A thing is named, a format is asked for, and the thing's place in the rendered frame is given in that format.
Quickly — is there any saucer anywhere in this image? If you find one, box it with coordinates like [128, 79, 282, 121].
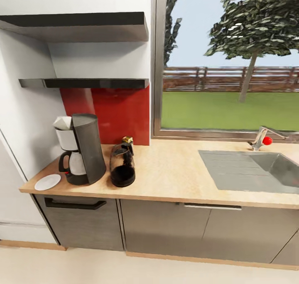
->
[35, 174, 61, 191]

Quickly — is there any bottle of coffee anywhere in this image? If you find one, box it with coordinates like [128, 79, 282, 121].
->
[122, 136, 133, 145]

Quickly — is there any paper coffee filter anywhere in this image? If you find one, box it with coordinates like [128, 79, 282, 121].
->
[53, 116, 73, 130]

